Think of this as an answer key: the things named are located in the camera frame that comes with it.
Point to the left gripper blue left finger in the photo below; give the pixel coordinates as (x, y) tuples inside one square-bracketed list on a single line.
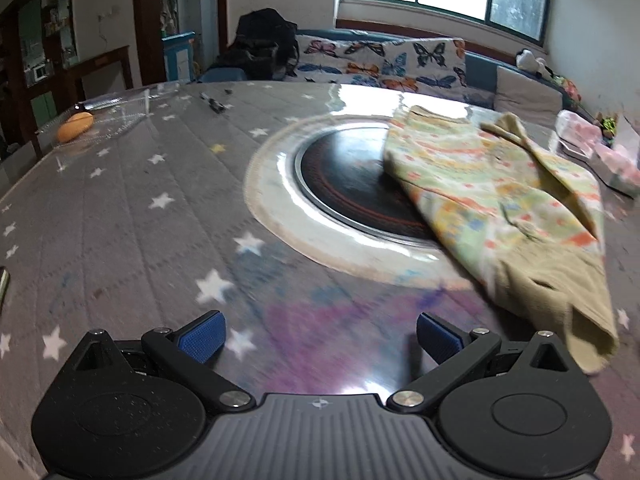
[(181, 356)]

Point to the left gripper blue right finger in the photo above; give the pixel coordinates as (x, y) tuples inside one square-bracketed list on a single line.
[(459, 356)]

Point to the colourful patterned child's garment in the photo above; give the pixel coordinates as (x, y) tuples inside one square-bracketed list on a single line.
[(526, 224)]

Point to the black marker pen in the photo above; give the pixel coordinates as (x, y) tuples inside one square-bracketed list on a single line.
[(213, 104)]

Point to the clear plastic tray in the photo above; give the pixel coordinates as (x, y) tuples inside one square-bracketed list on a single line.
[(114, 114)]

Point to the orange bread roll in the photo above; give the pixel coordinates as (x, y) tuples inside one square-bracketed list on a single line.
[(75, 126)]

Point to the pink tissue pack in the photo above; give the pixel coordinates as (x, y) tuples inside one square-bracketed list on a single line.
[(574, 136), (615, 170)]

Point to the grey pillow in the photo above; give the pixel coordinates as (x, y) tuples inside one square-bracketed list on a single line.
[(526, 98)]

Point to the blue sofa bench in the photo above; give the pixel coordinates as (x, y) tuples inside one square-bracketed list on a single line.
[(481, 70)]

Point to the colourful stuffed toys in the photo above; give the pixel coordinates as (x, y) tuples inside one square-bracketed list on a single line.
[(607, 125)]

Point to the butterfly print cushion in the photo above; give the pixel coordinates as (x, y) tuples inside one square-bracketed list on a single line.
[(431, 66)]

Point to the white plush toy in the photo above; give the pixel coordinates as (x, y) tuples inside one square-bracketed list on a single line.
[(527, 62)]

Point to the blue white cabinet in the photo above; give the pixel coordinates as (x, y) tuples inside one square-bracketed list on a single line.
[(178, 56)]

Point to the black backpack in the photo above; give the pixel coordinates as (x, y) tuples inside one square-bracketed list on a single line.
[(265, 46)]

